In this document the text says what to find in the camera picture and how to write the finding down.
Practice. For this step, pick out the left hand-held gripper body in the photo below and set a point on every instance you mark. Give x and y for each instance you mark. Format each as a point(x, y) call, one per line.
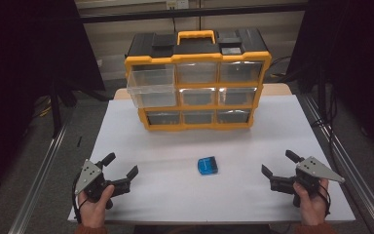
point(92, 182)

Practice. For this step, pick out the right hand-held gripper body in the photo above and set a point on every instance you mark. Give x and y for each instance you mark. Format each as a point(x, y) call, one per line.
point(308, 177)

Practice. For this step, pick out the blue plastic card holder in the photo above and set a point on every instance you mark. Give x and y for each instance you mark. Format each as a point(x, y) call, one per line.
point(207, 166)

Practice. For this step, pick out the large clear plastic drawer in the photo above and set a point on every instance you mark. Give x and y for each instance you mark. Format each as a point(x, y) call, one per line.
point(152, 86)

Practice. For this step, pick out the yellow black drawer organizer case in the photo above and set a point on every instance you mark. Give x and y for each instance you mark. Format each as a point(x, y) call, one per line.
point(198, 52)

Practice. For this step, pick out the person's left hand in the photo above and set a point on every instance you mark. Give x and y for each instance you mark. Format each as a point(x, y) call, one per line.
point(94, 209)

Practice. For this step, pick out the person's right hand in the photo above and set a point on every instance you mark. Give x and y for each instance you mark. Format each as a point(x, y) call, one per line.
point(311, 208)

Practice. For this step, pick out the small black floor piece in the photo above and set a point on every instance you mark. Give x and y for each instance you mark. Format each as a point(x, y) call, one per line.
point(79, 141)

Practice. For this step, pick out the white table cover sheet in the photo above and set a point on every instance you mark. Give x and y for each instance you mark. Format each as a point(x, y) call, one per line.
point(175, 195)

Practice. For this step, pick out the small clear plastic drawer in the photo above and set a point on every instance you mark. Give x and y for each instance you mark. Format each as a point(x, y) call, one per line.
point(197, 72)
point(163, 118)
point(197, 97)
point(233, 116)
point(241, 71)
point(237, 96)

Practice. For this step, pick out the black metal stand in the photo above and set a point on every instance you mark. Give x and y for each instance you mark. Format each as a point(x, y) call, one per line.
point(56, 110)

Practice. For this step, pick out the person's dark clothing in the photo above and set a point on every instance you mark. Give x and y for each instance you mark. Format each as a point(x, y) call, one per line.
point(201, 229)

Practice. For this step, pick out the black curtain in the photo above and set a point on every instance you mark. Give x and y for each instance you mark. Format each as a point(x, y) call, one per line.
point(19, 65)
point(354, 65)

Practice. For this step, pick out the black horizontal bar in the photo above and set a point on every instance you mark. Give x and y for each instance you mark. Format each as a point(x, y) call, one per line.
point(188, 13)

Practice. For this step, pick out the aluminium rail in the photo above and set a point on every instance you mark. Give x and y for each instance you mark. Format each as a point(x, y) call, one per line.
point(35, 185)
point(347, 169)

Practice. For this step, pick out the white wall socket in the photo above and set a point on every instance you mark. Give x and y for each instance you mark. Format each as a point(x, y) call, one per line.
point(177, 4)

